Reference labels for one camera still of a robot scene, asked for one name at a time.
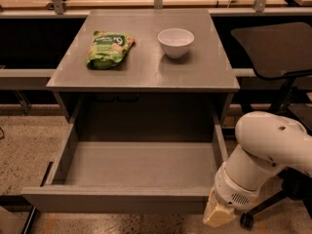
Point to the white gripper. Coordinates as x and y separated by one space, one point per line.
231 189

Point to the grey top drawer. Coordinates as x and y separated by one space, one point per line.
155 155

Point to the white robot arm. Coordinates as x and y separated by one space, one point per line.
272 161

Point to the grey cabinet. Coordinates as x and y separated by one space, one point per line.
205 68

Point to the black office chair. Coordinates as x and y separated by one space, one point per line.
280 52

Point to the white bowl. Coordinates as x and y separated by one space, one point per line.
175 42

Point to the green snack bag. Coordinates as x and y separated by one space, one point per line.
108 49

